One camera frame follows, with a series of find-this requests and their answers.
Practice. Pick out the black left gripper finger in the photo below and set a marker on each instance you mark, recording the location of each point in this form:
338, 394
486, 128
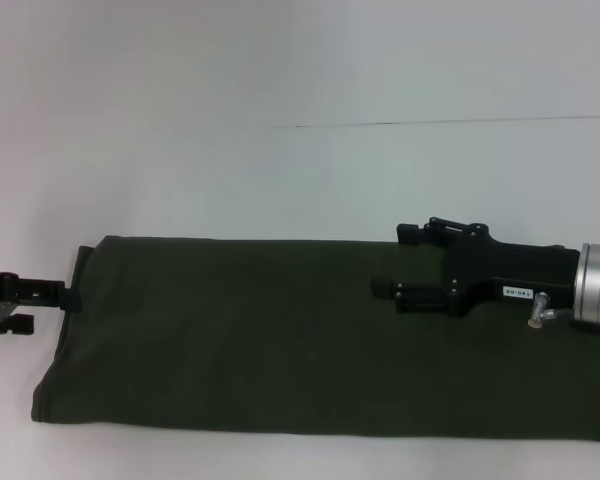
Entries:
22, 324
45, 294

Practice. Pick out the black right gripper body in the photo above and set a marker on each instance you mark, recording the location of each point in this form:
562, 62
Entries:
510, 272

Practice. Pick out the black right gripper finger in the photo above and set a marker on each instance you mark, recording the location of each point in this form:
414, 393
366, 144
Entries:
420, 297
430, 232

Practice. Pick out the dark green FREE t-shirt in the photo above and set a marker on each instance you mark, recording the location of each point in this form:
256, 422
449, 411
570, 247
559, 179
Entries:
280, 340

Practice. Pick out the white numbered label sticker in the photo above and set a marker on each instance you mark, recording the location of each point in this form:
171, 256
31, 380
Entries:
517, 292

